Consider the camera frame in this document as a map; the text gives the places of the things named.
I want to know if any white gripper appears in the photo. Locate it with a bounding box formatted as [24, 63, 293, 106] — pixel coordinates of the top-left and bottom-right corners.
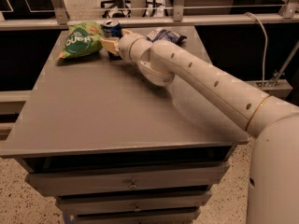
[100, 29, 146, 61]

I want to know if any blue pepsi can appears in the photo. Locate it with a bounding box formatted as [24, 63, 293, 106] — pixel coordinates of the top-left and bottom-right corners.
[101, 20, 122, 60]

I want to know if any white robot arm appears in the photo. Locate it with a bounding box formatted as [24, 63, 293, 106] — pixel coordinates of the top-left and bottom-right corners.
[101, 30, 299, 224]

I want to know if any green rice chip bag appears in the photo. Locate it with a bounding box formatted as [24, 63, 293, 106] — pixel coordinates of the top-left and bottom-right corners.
[59, 21, 102, 59]

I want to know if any blue white chip bag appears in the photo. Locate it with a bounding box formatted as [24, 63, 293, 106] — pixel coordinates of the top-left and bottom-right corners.
[147, 28, 187, 44]

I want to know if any black office chair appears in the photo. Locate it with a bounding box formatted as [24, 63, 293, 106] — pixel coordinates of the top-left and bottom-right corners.
[100, 0, 131, 18]

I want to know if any grey metal railing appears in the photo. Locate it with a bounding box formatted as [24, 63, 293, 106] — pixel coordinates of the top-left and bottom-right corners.
[0, 0, 299, 31]

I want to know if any grey drawer cabinet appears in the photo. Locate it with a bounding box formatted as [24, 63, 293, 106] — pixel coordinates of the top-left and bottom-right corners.
[0, 25, 249, 224]

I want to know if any top grey drawer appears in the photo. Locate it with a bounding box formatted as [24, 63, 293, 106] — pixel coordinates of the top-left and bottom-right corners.
[26, 161, 230, 196]

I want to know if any grey drawer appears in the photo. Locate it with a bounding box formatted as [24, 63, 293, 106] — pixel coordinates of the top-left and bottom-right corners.
[57, 187, 211, 215]
[74, 207, 200, 224]
[26, 161, 230, 196]

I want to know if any middle grey drawer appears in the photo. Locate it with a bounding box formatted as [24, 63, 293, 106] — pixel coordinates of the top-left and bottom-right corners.
[57, 187, 211, 215]

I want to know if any bottom grey drawer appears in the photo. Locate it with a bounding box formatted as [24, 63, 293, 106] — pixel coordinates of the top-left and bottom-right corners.
[74, 207, 200, 224]

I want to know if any white cable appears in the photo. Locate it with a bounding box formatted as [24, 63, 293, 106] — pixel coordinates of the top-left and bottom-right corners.
[243, 11, 269, 88]

